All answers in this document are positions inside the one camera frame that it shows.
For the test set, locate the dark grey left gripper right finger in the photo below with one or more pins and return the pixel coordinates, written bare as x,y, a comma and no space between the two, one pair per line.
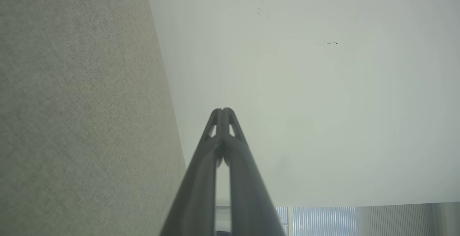
248,200

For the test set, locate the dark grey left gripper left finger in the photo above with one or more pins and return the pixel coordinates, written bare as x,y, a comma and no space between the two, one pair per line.
197,193

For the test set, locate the white vertical window blinds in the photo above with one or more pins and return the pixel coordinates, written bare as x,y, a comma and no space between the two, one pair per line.
323,221

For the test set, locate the grey fabric sofa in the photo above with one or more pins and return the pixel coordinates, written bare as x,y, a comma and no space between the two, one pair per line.
72,121

